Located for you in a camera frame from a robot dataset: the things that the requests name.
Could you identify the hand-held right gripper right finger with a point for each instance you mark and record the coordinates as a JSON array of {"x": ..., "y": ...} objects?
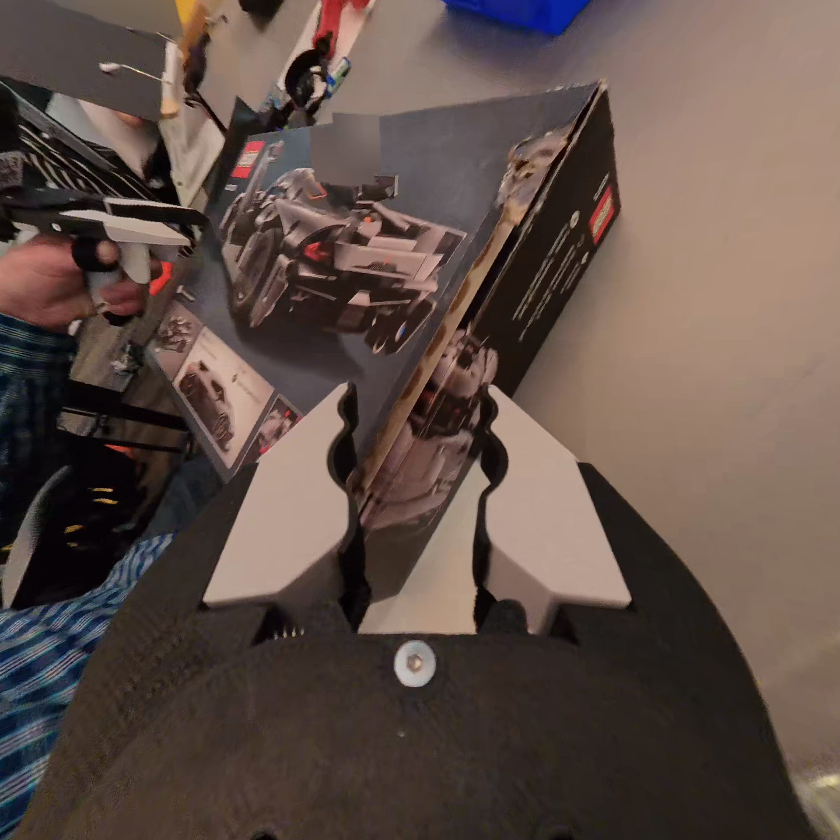
[{"x": 544, "y": 518}]

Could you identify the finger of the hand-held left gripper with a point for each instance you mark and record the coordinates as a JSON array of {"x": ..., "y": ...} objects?
[
  {"x": 157, "y": 213},
  {"x": 151, "y": 236}
]

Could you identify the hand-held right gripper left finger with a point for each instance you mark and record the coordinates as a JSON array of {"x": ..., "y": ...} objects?
[{"x": 289, "y": 512}]

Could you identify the dark lego set box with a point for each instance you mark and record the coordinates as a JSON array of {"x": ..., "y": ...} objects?
[{"x": 426, "y": 275}]

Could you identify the person's left hand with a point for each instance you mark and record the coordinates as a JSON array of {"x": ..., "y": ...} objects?
[{"x": 39, "y": 282}]

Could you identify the black white striped cloth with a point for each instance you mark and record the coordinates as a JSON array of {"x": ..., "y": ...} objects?
[{"x": 65, "y": 164}]

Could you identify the black round object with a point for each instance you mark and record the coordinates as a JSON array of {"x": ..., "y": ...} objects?
[{"x": 305, "y": 79}]

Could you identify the red clamp tool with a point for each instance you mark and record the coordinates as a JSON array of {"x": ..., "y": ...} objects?
[{"x": 338, "y": 19}]

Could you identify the person's blue plaid shirt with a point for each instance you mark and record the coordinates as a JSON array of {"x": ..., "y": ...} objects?
[{"x": 52, "y": 656}]

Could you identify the blue plastic bin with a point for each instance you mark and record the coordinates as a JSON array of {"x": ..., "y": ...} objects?
[{"x": 518, "y": 13}]

